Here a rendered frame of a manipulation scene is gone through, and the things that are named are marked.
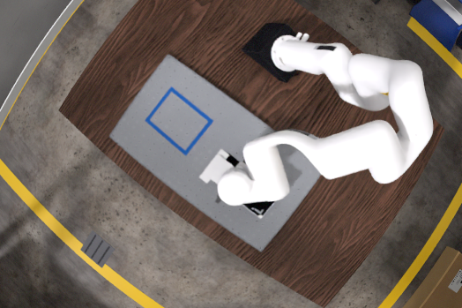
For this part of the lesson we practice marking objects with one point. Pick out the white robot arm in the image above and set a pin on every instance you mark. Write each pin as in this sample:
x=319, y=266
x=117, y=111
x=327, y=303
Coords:
x=372, y=146

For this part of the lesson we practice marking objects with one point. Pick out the blue tape square outline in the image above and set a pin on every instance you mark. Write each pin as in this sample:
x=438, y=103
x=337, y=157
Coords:
x=171, y=89

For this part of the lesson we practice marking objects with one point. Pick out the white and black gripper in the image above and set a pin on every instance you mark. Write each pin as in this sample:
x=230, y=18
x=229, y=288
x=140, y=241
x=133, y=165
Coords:
x=241, y=165

